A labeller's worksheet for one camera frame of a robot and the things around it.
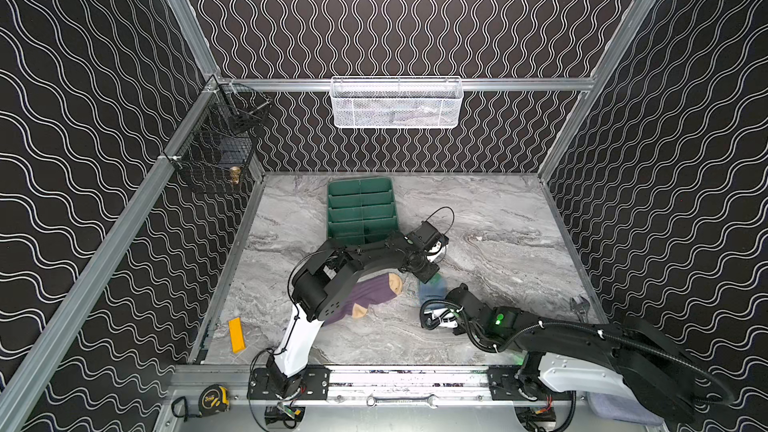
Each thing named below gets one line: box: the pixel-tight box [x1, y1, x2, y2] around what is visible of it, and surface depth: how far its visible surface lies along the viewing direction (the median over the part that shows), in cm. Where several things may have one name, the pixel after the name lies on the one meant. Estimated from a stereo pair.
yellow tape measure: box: [198, 384, 231, 416], surface depth 71 cm
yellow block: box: [228, 317, 247, 354], surface depth 83 cm
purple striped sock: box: [324, 273, 403, 325], surface depth 92 cm
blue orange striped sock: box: [419, 272, 447, 310], surface depth 90 cm
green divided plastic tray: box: [327, 177, 399, 245], surface depth 107 cm
